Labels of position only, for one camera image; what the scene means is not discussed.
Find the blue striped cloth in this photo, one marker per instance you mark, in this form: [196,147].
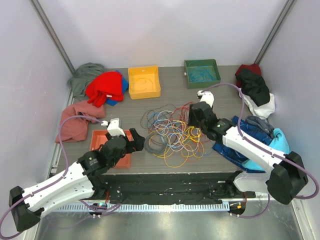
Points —
[239,159]

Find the aluminium corner post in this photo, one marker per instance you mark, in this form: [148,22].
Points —
[52,33]
[284,13]

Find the left aluminium corner post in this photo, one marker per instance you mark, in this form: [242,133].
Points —
[52,33]

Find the blue cloth under red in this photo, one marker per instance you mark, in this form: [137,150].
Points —
[125,86]

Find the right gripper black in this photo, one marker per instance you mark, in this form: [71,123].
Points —
[192,121]

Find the light blue cloth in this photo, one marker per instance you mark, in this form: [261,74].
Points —
[278,142]

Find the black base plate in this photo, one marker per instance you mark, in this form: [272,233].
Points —
[196,188]

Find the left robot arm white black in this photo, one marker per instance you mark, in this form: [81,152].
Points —
[82,180]

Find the dark red cloth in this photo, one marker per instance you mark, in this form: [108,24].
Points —
[253,68]

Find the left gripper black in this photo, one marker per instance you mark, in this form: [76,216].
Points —
[138,143]

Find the grey blue cloth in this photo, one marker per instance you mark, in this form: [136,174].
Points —
[263,124]

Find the slotted cable duct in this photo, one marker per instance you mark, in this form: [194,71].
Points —
[141,208]

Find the orange plastic bin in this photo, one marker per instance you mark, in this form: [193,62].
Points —
[98,138]

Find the green plastic bin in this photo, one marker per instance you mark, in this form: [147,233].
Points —
[201,73]

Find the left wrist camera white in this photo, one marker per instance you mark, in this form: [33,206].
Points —
[113,127]

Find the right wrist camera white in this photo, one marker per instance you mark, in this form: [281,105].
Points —
[206,97]

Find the black cloth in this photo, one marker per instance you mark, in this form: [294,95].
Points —
[254,86]

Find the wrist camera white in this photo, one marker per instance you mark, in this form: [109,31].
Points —
[113,127]
[206,97]

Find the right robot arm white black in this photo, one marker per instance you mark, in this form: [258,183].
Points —
[283,176]

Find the pink cloth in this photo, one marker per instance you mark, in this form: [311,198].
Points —
[76,129]

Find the yellow plastic bin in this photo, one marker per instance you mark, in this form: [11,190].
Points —
[144,82]

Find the right aluminium corner post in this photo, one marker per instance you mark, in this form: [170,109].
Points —
[284,13]

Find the white cloth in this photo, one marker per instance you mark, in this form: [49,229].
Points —
[265,106]

